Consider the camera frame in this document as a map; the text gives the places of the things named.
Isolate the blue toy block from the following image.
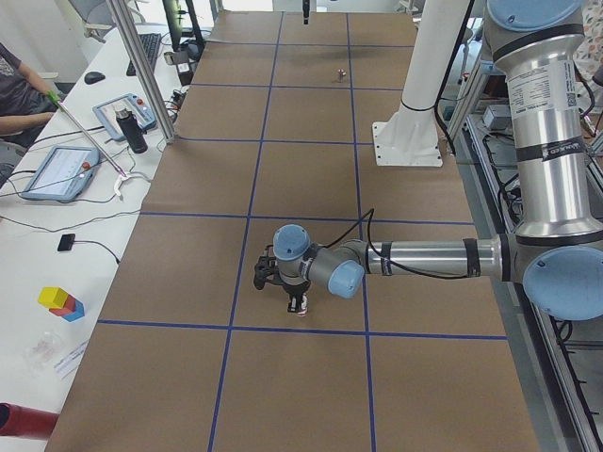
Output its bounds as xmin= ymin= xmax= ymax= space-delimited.
xmin=62 ymin=300 xmax=85 ymax=322

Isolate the small metal pipe fitting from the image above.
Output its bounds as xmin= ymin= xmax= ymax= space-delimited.
xmin=336 ymin=69 xmax=347 ymax=83

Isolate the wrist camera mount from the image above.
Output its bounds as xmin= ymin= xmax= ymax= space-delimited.
xmin=253 ymin=245 xmax=283 ymax=290

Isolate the reacher grabber stick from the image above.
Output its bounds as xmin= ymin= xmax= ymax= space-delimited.
xmin=46 ymin=89 xmax=152 ymax=200

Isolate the aluminium frame post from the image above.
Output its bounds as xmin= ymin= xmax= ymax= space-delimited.
xmin=106 ymin=0 xmax=175 ymax=144

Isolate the brown paper table cover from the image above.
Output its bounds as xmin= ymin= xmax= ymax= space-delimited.
xmin=48 ymin=12 xmax=539 ymax=451

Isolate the clear plastic bag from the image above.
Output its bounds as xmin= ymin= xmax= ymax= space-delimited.
xmin=23 ymin=331 xmax=64 ymax=373

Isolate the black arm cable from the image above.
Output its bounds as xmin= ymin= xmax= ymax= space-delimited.
xmin=324 ymin=208 xmax=472 ymax=280

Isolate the white PPR valve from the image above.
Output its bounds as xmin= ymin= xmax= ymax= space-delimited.
xmin=293 ymin=294 xmax=308 ymax=316

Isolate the teach pendant tablet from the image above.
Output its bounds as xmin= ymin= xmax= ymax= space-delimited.
xmin=21 ymin=146 xmax=100 ymax=202
xmin=92 ymin=93 xmax=156 ymax=141

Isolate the yellow toy block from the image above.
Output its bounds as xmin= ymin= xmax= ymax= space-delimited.
xmin=38 ymin=286 xmax=69 ymax=309

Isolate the red toy block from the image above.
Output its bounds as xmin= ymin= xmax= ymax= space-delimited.
xmin=49 ymin=295 xmax=77 ymax=317

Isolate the black keyboard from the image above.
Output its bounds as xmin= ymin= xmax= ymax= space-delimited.
xmin=139 ymin=33 xmax=161 ymax=73

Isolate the seated person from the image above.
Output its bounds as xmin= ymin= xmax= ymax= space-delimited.
xmin=1 ymin=45 xmax=57 ymax=148

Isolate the black computer mouse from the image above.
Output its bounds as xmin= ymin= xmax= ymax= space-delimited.
xmin=84 ymin=71 xmax=106 ymax=85

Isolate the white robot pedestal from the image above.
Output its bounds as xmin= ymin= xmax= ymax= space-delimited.
xmin=372 ymin=0 xmax=473 ymax=168

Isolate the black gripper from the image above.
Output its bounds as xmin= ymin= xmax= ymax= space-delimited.
xmin=280 ymin=272 xmax=311 ymax=313

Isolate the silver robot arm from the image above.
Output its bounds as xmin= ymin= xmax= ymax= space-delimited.
xmin=254 ymin=1 xmax=602 ymax=320

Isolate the red cylinder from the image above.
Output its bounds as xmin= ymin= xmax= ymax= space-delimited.
xmin=1 ymin=403 xmax=59 ymax=440

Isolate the black water bottle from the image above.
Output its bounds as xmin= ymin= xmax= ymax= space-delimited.
xmin=116 ymin=108 xmax=148 ymax=153

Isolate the far teach pendant tablet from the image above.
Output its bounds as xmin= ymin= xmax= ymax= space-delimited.
xmin=92 ymin=93 xmax=156 ymax=141

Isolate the small black device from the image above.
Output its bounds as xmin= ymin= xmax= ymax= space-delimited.
xmin=57 ymin=234 xmax=75 ymax=252

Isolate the near teach pendant tablet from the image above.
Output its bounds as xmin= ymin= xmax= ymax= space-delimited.
xmin=21 ymin=146 xmax=100 ymax=202

